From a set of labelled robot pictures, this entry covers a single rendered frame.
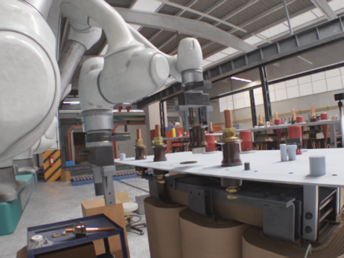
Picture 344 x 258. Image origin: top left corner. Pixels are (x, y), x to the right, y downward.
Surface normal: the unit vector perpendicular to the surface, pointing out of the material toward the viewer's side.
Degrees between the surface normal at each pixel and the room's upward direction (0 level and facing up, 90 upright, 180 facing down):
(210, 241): 90
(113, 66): 103
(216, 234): 90
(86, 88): 92
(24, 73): 97
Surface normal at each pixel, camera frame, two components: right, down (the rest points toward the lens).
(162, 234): -0.51, 0.02
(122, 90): -0.29, 0.75
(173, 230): -0.04, -0.02
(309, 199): -0.83, 0.05
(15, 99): 0.82, 0.01
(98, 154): 0.54, -0.06
